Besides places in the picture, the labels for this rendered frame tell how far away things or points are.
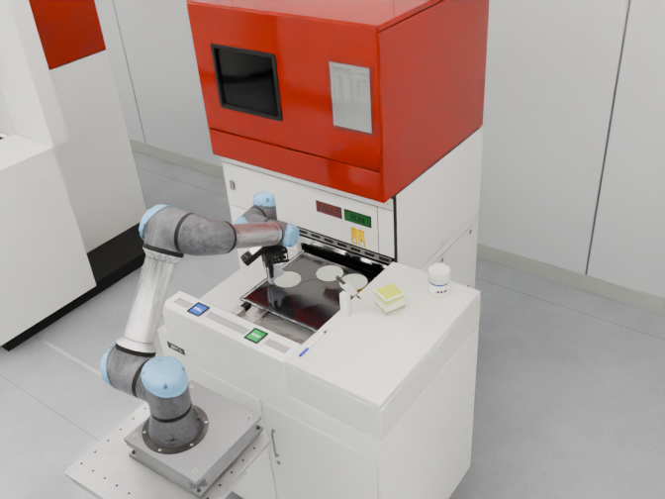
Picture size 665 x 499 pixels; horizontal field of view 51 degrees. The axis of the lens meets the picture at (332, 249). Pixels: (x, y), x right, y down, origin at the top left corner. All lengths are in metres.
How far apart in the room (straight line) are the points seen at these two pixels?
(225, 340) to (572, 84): 2.15
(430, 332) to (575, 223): 1.85
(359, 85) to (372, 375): 0.89
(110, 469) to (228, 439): 0.35
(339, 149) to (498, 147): 1.67
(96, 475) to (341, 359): 0.77
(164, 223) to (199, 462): 0.66
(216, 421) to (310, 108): 1.05
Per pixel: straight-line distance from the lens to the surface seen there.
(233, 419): 2.12
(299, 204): 2.69
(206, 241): 1.93
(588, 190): 3.81
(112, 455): 2.22
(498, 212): 4.08
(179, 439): 2.07
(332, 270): 2.61
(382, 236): 2.51
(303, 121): 2.43
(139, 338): 2.04
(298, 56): 2.35
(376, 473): 2.22
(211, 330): 2.33
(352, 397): 2.04
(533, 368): 3.57
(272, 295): 2.53
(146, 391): 1.99
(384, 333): 2.22
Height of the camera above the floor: 2.39
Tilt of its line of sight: 33 degrees down
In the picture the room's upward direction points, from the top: 5 degrees counter-clockwise
